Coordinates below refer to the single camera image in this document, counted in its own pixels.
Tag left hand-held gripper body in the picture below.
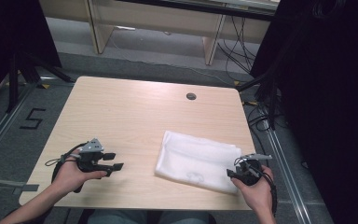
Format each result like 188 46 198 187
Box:
76 138 109 174

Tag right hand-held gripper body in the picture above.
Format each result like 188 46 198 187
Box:
236 152 273 188

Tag white cloth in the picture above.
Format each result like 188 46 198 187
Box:
154 130 242 195

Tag person's right hand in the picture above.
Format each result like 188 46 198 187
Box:
230 164 276 213

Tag person's left hand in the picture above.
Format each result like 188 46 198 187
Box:
50 156 108 196

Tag person's legs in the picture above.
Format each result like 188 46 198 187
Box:
87 208 211 224

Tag black metal stand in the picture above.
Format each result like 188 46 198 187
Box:
236 69 282 131
6 50 76 114

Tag black curtain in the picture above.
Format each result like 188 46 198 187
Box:
0 0 63 108
249 0 358 224

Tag light wooden desk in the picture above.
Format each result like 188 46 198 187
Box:
38 0 282 66

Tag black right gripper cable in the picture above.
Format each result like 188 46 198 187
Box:
260 170 278 217

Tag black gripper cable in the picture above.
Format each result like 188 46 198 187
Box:
260 170 278 217
51 142 89 185

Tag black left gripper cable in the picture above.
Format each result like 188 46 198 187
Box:
51 142 89 185

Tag metal floor rail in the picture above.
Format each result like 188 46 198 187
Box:
0 83 37 170
261 118 312 224

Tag thin grey cord loop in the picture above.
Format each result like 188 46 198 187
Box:
44 157 63 168

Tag black floor cables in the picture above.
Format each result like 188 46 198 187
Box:
242 102 274 158

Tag black cable bundle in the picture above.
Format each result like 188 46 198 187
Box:
216 15 258 75

